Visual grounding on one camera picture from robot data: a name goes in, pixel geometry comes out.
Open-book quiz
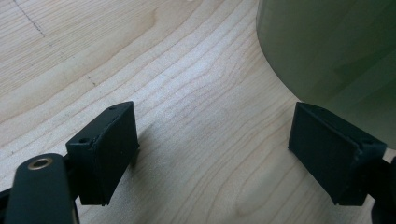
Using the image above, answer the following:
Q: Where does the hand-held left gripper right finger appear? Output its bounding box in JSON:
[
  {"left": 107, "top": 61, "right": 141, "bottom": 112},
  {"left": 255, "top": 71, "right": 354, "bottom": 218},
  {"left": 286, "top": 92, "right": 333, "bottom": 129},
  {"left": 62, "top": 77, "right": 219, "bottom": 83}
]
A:
[{"left": 287, "top": 101, "right": 389, "bottom": 206}]

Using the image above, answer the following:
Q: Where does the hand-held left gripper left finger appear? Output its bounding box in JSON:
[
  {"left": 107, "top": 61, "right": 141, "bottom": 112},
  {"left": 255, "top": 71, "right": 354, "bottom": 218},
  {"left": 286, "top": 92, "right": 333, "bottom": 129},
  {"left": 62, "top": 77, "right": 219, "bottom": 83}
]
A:
[{"left": 65, "top": 101, "right": 140, "bottom": 206}]

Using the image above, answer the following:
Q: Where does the green plastic bin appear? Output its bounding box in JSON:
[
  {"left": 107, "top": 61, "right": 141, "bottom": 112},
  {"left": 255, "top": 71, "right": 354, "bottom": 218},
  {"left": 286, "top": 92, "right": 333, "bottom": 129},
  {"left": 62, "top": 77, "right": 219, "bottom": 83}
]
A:
[{"left": 255, "top": 0, "right": 396, "bottom": 150}]

